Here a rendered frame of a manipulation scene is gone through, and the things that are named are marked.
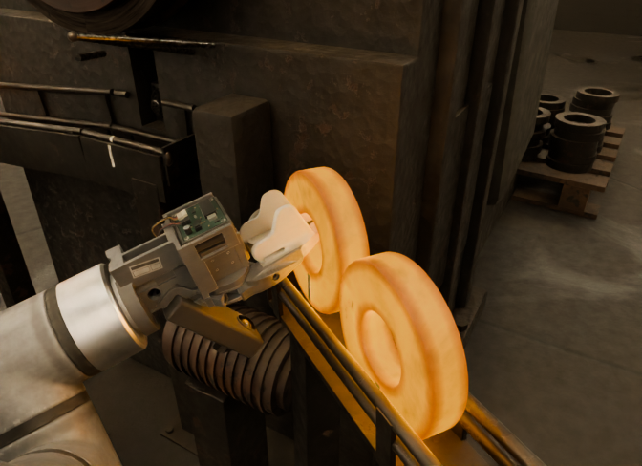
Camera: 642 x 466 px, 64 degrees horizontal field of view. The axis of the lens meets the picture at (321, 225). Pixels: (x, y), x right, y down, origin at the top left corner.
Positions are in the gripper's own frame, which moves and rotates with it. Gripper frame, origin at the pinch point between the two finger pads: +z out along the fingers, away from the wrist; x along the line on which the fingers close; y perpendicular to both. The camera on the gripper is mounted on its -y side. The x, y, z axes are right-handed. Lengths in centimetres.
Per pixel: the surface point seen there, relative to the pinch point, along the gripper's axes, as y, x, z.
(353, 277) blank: 1.2, -10.4, -1.5
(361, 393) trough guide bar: -6.5, -15.6, -5.4
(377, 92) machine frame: 2.7, 17.6, 18.2
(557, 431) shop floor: -90, 7, 41
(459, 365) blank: -0.3, -22.2, 0.5
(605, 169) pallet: -106, 87, 148
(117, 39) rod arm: 16.9, 37.0, -9.5
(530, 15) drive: -17, 61, 85
